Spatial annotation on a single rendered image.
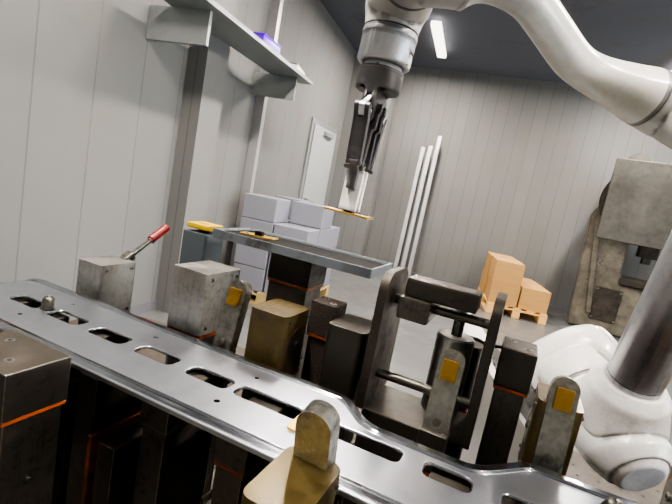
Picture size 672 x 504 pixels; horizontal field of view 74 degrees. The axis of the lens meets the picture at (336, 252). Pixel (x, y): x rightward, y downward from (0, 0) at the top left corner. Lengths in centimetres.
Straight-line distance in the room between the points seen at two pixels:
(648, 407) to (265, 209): 381
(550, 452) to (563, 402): 7
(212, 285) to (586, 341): 86
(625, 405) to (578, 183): 710
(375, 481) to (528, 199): 749
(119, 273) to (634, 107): 102
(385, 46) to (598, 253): 652
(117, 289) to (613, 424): 103
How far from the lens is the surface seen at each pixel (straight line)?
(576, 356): 120
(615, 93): 93
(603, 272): 715
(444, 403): 69
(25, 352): 69
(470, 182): 788
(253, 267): 453
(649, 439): 107
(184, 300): 86
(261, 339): 77
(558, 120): 809
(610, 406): 105
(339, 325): 75
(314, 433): 44
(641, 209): 689
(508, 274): 652
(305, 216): 465
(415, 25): 79
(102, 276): 102
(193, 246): 108
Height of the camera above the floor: 130
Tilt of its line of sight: 8 degrees down
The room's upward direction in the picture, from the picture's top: 11 degrees clockwise
